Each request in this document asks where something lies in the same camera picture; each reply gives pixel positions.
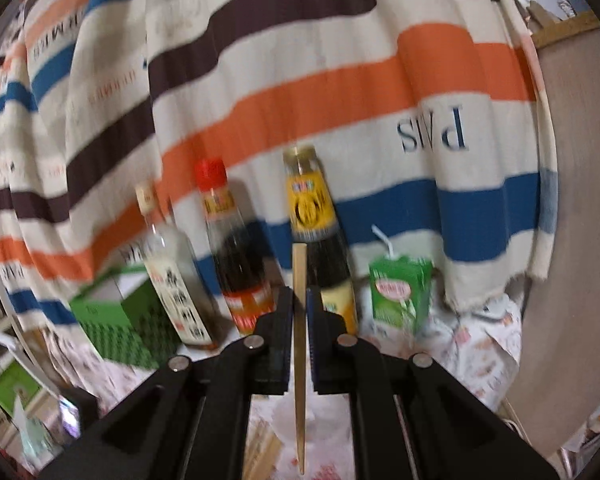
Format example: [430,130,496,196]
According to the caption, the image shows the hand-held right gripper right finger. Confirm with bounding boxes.
[305,285,561,480]

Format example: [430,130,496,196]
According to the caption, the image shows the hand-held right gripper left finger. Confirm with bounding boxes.
[37,285,296,480]

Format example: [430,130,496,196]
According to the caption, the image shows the bamboo chopstick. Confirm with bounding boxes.
[292,243,309,476]
[245,422,273,480]
[255,435,283,480]

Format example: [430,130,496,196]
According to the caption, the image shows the translucent plastic cup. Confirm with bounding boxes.
[271,395,356,467]

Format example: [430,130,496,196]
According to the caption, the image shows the green and white box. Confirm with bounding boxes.
[0,357,48,413]

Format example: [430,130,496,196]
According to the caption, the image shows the red-capped soy sauce bottle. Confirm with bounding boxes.
[195,157,277,338]

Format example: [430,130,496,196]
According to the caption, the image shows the green drink carton with straw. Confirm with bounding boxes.
[369,225,434,337]

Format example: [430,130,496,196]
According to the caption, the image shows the green checkered cloth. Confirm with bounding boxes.
[70,265,191,372]

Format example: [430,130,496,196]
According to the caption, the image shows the clear bottle with white label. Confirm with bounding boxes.
[135,182,221,351]

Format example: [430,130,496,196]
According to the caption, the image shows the dark bottle with yellow label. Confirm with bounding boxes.
[282,145,359,336]

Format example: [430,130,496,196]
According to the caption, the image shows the printed tablecloth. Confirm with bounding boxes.
[45,292,525,480]

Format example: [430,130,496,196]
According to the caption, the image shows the striped blanket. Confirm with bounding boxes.
[0,0,561,333]

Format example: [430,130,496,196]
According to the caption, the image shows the wooden board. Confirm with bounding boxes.
[529,9,600,50]

